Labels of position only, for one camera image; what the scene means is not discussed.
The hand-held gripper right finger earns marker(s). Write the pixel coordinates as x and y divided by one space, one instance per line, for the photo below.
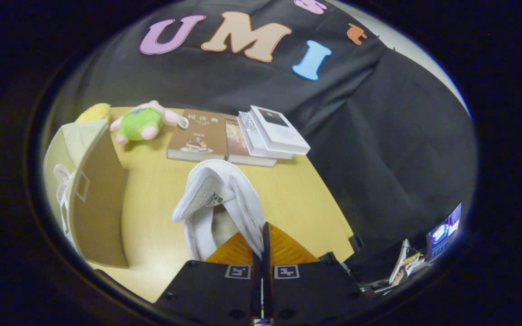
311 294

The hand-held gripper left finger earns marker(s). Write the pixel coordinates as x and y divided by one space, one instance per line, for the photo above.
215 294

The white canvas shoe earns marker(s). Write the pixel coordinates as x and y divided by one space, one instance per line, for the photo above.
238 194

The brown fabric storage box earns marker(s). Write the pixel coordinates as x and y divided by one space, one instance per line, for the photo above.
100 203

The small black box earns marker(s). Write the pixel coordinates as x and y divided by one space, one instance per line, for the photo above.
356 242

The pile of desk items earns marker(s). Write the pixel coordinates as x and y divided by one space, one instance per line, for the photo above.
403 267

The computer screen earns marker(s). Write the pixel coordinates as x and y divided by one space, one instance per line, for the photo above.
444 233

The dark brown book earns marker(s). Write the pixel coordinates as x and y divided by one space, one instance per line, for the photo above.
236 145

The brown book with cream title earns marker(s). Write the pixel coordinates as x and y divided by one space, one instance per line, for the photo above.
200 136

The white book with dark photo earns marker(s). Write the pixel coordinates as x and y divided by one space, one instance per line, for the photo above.
281 131

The black backdrop cloth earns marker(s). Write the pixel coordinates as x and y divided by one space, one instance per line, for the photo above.
379 136

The green and pink plush toy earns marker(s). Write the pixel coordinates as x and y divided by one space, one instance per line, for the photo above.
141 122

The yellow plush toy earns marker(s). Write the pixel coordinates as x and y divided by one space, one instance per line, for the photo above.
94 112

